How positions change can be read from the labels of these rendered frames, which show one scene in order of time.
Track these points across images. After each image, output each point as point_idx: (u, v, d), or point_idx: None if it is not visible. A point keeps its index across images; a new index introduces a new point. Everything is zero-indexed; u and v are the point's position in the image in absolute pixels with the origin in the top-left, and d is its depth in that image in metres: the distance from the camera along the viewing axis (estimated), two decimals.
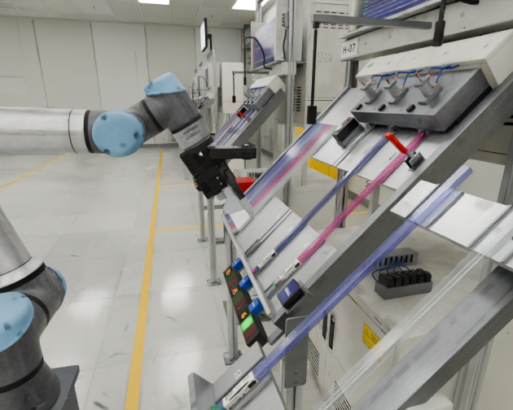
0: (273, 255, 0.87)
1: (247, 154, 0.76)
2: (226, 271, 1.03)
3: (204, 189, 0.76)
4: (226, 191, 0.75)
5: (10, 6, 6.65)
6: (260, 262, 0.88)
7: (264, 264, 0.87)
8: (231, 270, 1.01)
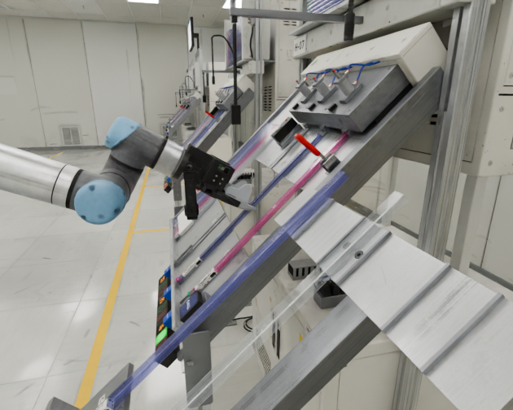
0: (198, 263, 0.82)
1: None
2: (161, 278, 0.98)
3: (222, 163, 0.80)
4: (226, 185, 0.82)
5: None
6: (186, 270, 0.83)
7: (189, 272, 0.82)
8: (165, 277, 0.96)
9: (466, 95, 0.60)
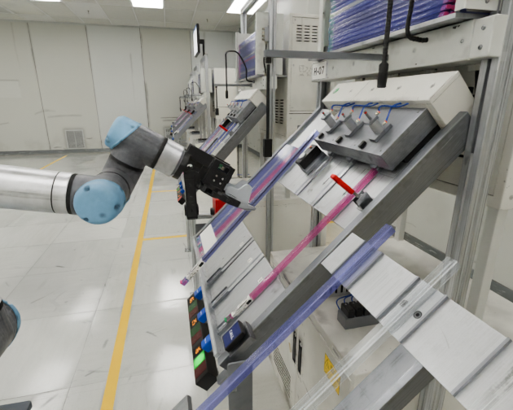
0: (200, 264, 0.83)
1: None
2: (190, 298, 1.03)
3: (222, 163, 0.80)
4: (226, 184, 0.82)
5: (5, 10, 6.65)
6: (189, 272, 0.84)
7: (192, 275, 0.83)
8: (195, 298, 1.01)
9: (493, 140, 0.64)
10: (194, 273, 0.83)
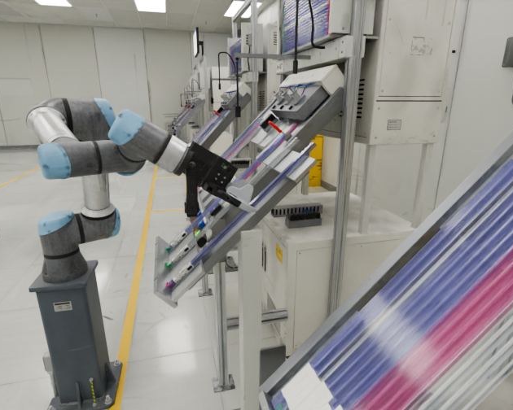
0: (189, 268, 0.82)
1: None
2: None
3: (225, 162, 0.80)
4: (227, 183, 0.82)
5: (19, 14, 7.20)
6: (177, 275, 0.83)
7: (179, 278, 0.82)
8: None
9: (353, 102, 1.19)
10: (181, 276, 0.82)
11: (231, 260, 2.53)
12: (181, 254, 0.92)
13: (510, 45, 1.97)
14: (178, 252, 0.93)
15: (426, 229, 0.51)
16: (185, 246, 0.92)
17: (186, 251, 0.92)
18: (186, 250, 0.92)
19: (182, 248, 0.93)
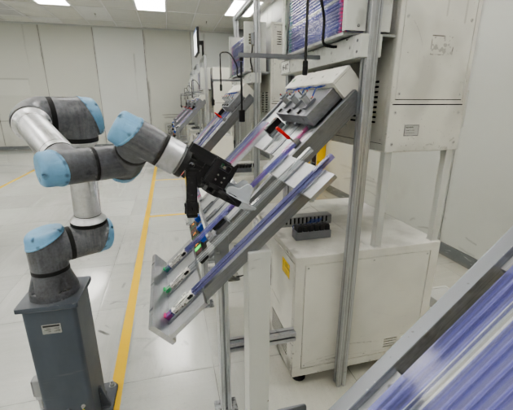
0: (190, 297, 0.72)
1: None
2: (191, 224, 1.48)
3: (224, 163, 0.80)
4: (227, 184, 0.82)
5: (17, 13, 7.10)
6: (175, 305, 0.73)
7: (178, 308, 0.72)
8: (195, 223, 1.46)
9: (369, 106, 1.09)
10: (181, 307, 0.72)
11: None
12: (180, 277, 0.82)
13: None
14: (177, 275, 0.83)
15: (484, 272, 0.41)
16: (185, 269, 0.82)
17: (186, 275, 0.82)
18: (186, 272, 0.82)
19: (181, 271, 0.83)
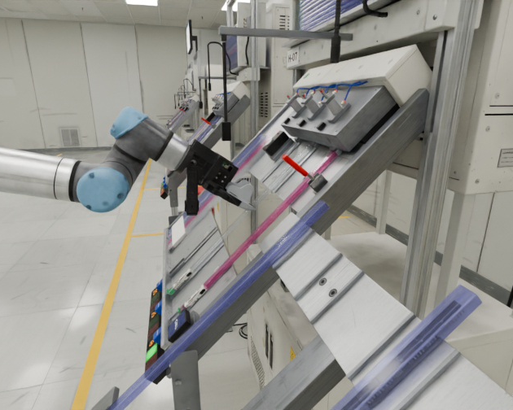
0: None
1: None
2: (154, 290, 0.99)
3: (225, 162, 0.80)
4: (228, 183, 0.82)
5: None
6: None
7: None
8: (158, 290, 0.97)
9: (451, 118, 0.60)
10: None
11: None
12: (183, 279, 0.83)
13: None
14: (181, 276, 0.84)
15: None
16: (187, 271, 0.83)
17: (189, 276, 0.83)
18: (188, 274, 0.83)
19: (184, 272, 0.84)
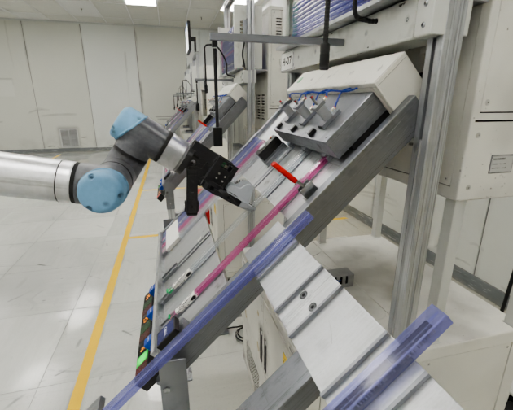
0: None
1: None
2: (146, 295, 0.99)
3: (225, 162, 0.80)
4: (228, 183, 0.82)
5: None
6: None
7: None
8: (151, 294, 0.97)
9: (440, 125, 0.60)
10: None
11: None
12: (182, 279, 0.83)
13: None
14: (180, 276, 0.84)
15: None
16: (187, 271, 0.83)
17: (189, 276, 0.83)
18: (188, 274, 0.83)
19: (184, 272, 0.84)
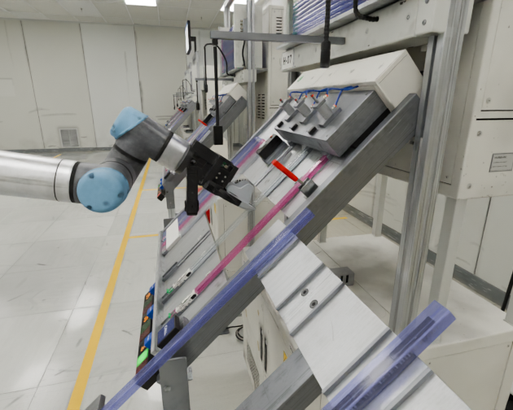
0: None
1: None
2: (146, 294, 0.99)
3: (225, 162, 0.80)
4: (228, 183, 0.82)
5: None
6: None
7: None
8: (151, 294, 0.97)
9: (441, 123, 0.60)
10: None
11: None
12: (182, 279, 0.83)
13: None
14: (180, 276, 0.84)
15: None
16: (187, 271, 0.83)
17: (189, 276, 0.83)
18: (188, 274, 0.83)
19: (184, 272, 0.84)
